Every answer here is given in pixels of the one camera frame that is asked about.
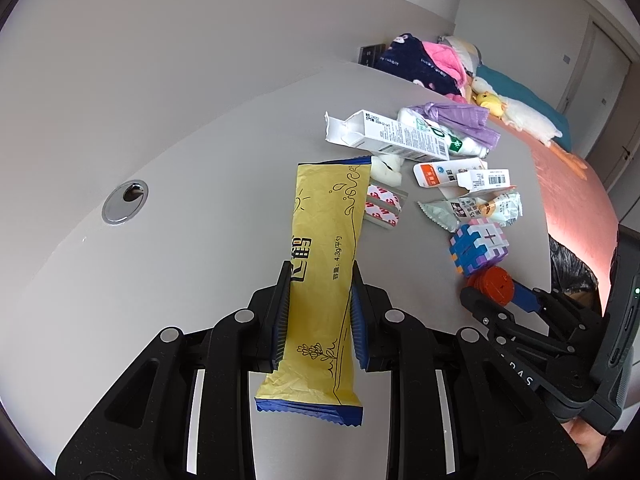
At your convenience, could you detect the pink bed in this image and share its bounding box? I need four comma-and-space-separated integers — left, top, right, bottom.
487, 115, 621, 306

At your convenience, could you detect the yellow duck plush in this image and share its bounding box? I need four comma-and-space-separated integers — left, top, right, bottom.
472, 91, 506, 120

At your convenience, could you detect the colourful puzzle cube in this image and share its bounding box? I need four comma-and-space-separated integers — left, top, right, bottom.
448, 217, 511, 278

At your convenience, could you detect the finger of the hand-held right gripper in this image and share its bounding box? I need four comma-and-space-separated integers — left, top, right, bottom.
459, 285, 593, 361
509, 280, 606, 346

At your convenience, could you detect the navy printed blanket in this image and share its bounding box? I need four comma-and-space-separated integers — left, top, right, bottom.
375, 32, 463, 97

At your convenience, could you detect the white goose plush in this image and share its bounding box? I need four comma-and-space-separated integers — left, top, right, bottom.
470, 75, 588, 178

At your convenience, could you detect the door with black handle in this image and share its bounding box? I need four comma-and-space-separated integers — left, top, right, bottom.
585, 60, 640, 196

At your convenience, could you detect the teal pillow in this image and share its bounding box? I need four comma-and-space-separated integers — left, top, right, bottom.
475, 64, 571, 153

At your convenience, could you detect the orange white small box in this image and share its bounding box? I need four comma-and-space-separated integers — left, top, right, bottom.
412, 157, 488, 190

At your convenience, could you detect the green white snack packet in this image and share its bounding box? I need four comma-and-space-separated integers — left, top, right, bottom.
417, 191, 523, 233

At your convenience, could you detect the white barcode box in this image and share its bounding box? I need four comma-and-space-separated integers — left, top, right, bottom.
440, 169, 516, 206

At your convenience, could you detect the wall socket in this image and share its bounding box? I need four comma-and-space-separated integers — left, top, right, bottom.
357, 44, 386, 67

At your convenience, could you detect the person's right forearm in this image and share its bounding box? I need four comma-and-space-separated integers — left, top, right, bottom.
562, 416, 608, 468

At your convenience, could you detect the yellow snack wrapper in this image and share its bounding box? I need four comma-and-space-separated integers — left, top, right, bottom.
254, 156, 373, 427

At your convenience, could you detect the silver desk cable grommet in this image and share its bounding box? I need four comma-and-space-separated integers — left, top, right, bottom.
101, 179, 150, 224

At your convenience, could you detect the white milk bottle green label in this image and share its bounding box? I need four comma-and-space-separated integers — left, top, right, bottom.
397, 107, 488, 158

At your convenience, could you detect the long white carton box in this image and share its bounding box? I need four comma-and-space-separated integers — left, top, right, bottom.
324, 109, 451, 162

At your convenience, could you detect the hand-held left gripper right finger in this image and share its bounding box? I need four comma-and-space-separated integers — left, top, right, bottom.
350, 260, 588, 480

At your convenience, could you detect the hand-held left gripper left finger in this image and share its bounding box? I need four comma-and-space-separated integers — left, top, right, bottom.
55, 259, 293, 480

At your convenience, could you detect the purple plastic bag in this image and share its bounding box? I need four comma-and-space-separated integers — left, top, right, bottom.
406, 101, 502, 150

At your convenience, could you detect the orange round disc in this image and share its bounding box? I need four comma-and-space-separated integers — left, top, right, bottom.
467, 266, 516, 306

